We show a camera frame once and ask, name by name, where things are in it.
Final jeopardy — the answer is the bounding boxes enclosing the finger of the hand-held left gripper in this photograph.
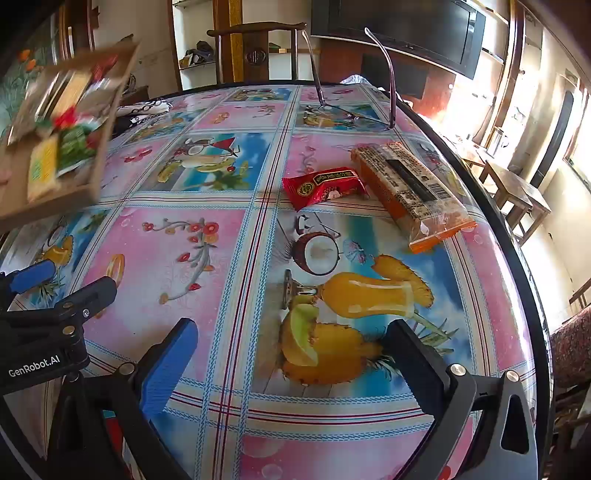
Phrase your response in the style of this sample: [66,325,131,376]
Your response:
[0,276,117,337]
[0,259,57,315]

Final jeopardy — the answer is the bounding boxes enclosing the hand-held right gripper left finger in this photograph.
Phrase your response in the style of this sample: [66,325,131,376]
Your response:
[46,318,199,480]

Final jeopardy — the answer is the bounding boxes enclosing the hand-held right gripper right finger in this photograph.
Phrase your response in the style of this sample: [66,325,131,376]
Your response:
[381,318,539,480]

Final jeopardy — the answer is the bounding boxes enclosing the brown cardboard box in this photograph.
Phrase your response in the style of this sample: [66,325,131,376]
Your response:
[0,41,141,232]

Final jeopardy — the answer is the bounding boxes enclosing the yellow clear snack packet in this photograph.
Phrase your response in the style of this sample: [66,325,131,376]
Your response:
[27,136,61,204]

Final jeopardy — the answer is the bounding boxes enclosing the small green snack packet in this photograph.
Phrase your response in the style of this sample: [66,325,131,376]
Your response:
[58,124,102,175]

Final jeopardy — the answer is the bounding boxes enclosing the orange edged cracker packet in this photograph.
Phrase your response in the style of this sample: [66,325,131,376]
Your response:
[350,142,478,254]

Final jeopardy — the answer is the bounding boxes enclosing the clear yellow wafer packet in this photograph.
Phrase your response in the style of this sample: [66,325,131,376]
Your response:
[11,69,93,144]

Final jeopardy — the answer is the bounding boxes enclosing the floral cushion chair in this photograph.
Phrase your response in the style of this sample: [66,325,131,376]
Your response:
[549,307,591,480]

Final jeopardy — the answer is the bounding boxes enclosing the small wooden stool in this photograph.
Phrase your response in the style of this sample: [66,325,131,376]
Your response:
[568,281,591,311]

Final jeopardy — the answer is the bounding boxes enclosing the black white orange scarf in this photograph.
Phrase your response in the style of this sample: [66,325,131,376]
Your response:
[115,99,171,134]

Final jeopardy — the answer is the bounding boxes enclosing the red cartoon print snack packet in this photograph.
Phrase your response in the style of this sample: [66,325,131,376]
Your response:
[283,167,370,213]

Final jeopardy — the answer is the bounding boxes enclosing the low wooden table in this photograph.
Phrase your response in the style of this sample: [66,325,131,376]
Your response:
[443,131,499,171]

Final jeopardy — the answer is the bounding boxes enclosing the dark crumpled shelf object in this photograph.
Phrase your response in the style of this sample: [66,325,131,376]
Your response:
[180,41,215,70]

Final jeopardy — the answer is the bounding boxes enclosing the bright window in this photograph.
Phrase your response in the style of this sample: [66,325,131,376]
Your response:
[563,88,591,185]

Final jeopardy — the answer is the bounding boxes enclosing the black stove pipe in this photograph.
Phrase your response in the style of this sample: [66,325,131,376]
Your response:
[531,90,575,188]

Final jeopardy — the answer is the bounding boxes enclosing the black panel under television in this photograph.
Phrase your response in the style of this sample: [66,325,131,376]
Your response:
[360,54,428,100]

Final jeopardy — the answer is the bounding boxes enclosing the white corner shelf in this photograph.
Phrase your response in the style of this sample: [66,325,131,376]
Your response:
[168,0,232,90]

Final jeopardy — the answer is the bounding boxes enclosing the white plastic bag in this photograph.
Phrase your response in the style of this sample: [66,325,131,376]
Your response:
[342,73,384,88]

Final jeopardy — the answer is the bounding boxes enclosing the dark wooden chair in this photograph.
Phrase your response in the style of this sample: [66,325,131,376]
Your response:
[206,22,308,86]

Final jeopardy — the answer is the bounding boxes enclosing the black flat screen television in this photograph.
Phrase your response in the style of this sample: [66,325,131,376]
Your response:
[310,0,486,79]

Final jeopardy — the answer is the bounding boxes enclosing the floral wall mural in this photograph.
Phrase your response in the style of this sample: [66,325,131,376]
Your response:
[0,41,58,139]

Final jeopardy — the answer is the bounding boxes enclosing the purple frame eyeglasses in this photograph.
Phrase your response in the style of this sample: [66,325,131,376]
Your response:
[302,23,407,134]

